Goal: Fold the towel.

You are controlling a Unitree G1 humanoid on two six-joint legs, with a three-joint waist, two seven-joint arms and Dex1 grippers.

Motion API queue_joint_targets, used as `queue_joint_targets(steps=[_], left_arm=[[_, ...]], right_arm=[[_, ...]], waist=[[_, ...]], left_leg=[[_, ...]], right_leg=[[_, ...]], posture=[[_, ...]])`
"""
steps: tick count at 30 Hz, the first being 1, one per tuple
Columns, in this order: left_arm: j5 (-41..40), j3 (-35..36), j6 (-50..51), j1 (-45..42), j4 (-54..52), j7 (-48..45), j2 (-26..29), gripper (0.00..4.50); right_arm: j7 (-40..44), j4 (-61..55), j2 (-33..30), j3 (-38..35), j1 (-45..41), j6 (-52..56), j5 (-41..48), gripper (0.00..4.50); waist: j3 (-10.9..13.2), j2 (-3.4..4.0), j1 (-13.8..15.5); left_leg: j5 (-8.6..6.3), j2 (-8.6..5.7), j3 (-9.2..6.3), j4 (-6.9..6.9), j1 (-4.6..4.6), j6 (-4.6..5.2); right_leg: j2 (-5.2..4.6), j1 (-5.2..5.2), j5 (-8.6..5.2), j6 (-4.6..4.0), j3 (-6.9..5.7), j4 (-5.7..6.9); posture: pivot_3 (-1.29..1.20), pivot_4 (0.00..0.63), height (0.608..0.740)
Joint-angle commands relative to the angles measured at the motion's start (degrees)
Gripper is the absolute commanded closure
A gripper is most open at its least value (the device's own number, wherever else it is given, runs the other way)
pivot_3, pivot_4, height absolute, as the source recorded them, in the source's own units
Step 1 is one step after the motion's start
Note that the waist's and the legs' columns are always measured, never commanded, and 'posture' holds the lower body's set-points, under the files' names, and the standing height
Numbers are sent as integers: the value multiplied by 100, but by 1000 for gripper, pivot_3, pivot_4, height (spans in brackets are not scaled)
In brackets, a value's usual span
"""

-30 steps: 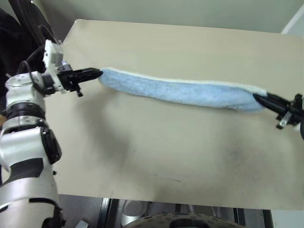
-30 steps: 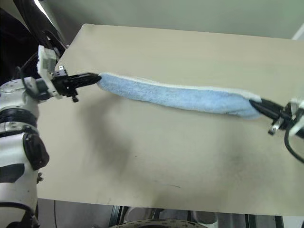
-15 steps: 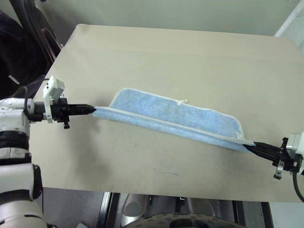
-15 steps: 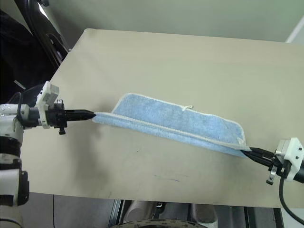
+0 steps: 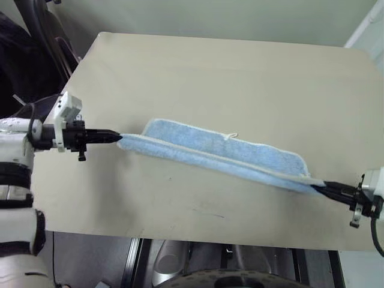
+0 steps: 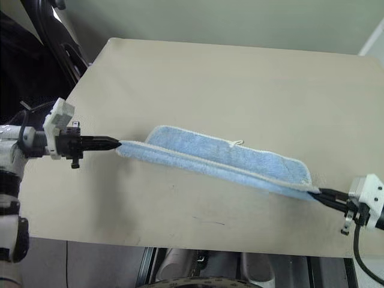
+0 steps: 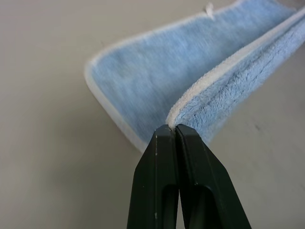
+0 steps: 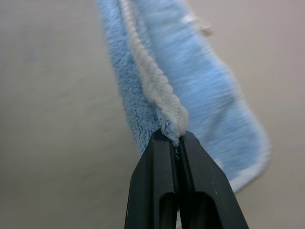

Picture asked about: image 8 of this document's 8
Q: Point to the blue plush towel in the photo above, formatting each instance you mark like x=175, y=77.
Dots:
x=190, y=78

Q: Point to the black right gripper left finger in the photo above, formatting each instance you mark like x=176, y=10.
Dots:
x=150, y=181

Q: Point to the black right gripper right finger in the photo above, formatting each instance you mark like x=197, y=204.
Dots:
x=205, y=176

